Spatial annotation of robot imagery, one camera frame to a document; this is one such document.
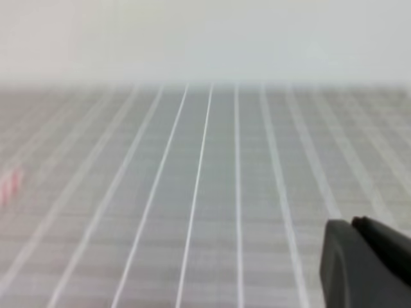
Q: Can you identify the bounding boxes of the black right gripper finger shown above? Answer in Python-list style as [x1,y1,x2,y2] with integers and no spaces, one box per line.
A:
[319,216,410,307]

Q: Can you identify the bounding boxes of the pink wavy striped towel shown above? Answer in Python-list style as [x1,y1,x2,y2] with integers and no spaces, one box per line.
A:
[1,165,24,207]

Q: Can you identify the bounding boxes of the grey grid tablecloth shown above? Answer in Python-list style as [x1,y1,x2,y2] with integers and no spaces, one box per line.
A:
[1,85,410,307]

